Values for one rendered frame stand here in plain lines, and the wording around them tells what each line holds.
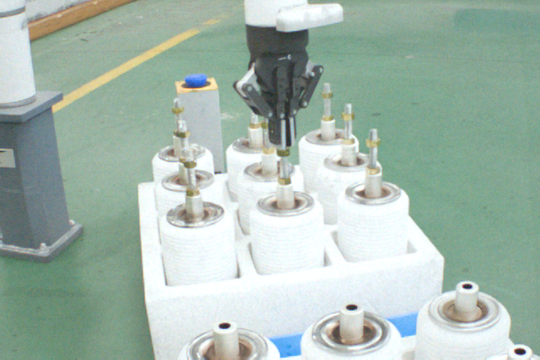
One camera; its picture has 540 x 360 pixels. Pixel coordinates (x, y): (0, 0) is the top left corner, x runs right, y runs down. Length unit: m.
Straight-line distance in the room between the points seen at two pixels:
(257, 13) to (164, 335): 0.42
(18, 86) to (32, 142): 0.11
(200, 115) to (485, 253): 0.58
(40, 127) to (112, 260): 0.28
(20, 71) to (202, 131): 0.36
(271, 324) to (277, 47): 0.35
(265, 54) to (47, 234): 0.71
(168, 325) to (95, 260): 0.51
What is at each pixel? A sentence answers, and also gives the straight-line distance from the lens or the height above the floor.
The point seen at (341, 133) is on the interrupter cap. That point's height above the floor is 0.25.
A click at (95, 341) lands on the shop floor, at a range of 1.19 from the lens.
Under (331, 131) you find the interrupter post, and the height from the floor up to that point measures 0.26.
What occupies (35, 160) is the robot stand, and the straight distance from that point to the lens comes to 1.40.
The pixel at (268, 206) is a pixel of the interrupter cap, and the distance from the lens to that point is 0.97.
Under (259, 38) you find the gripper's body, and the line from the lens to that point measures 0.87.
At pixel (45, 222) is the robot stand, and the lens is 1.45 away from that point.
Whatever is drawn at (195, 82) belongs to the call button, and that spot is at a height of 0.32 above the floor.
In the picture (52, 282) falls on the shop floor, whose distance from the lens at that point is 1.38.
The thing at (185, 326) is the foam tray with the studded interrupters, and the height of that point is 0.13.
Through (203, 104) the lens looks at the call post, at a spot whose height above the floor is 0.29.
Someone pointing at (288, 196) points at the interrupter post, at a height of 0.27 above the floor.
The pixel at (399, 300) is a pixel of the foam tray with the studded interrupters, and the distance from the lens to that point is 1.00.
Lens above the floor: 0.65
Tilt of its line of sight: 21 degrees down
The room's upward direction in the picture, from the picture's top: 3 degrees counter-clockwise
